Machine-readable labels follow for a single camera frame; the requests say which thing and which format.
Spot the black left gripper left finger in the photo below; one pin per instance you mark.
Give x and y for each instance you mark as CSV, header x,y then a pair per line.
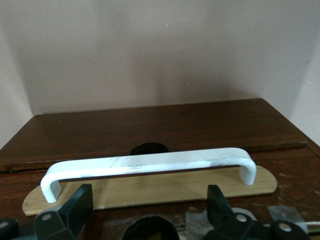
x,y
72,215

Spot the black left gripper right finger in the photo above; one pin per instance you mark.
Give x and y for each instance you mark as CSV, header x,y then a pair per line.
x,y
222,222

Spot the light wood drawer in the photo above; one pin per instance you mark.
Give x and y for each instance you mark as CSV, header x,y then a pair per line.
x,y
150,192

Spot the dark brown wooden cabinet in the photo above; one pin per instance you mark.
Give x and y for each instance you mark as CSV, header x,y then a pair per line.
x,y
160,125

